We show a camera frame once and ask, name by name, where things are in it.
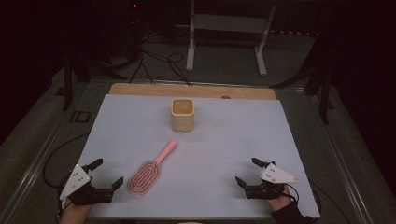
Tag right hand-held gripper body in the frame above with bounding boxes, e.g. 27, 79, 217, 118
244, 162, 299, 201

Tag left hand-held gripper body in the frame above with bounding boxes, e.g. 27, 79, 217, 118
59, 163, 115, 206

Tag pink hairbrush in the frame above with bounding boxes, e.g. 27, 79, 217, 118
126, 139, 178, 196

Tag beige square cup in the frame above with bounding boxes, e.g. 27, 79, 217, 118
170, 98, 196, 133

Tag person's right hand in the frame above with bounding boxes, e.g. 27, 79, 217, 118
266, 185, 295, 213

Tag person's left hand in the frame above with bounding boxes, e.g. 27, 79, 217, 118
58, 199, 93, 224

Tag pale table mat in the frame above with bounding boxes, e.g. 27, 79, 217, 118
57, 93, 321, 220

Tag black stand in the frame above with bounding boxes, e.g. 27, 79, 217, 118
55, 52, 129, 112
269, 31, 335, 125

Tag white metal stand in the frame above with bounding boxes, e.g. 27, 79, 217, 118
176, 0, 277, 77

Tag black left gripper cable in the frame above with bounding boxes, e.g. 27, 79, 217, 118
42, 133, 91, 223

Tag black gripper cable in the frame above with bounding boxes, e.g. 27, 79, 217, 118
42, 133, 91, 223
284, 181, 352, 224

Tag black rectangular floor frame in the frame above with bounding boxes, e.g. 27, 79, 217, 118
69, 110, 92, 124

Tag metal frame rail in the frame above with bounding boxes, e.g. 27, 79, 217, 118
0, 81, 94, 222
306, 92, 375, 224

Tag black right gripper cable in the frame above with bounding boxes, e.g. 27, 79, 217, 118
284, 181, 352, 224

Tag black floor cables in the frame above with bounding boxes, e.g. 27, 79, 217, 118
129, 31, 192, 87

